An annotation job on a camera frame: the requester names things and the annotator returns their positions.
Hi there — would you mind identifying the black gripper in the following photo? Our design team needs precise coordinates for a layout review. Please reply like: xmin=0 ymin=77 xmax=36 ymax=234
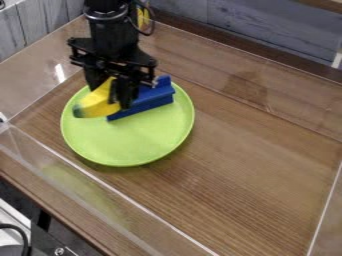
xmin=67 ymin=9 xmax=156 ymax=110

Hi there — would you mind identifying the yellow toy banana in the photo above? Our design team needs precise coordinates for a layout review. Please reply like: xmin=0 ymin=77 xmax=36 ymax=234
xmin=72 ymin=77 xmax=121 ymax=118

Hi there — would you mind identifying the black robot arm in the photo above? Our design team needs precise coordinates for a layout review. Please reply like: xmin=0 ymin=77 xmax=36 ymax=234
xmin=67 ymin=0 xmax=158 ymax=109

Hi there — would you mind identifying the green round plate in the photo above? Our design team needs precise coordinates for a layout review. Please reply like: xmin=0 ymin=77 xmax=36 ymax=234
xmin=60 ymin=83 xmax=195 ymax=167

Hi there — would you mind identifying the blue plastic block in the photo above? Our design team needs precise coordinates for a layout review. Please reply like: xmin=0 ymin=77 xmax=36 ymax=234
xmin=107 ymin=75 xmax=175 ymax=121

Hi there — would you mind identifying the yellow printed can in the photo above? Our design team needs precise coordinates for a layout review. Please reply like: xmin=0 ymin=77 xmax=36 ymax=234
xmin=136 ymin=6 xmax=149 ymax=31

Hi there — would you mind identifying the clear acrylic tray wall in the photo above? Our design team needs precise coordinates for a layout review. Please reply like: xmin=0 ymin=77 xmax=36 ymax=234
xmin=0 ymin=123 xmax=219 ymax=256

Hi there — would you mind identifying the black cable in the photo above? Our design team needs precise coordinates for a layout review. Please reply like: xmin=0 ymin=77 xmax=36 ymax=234
xmin=0 ymin=223 xmax=32 ymax=256

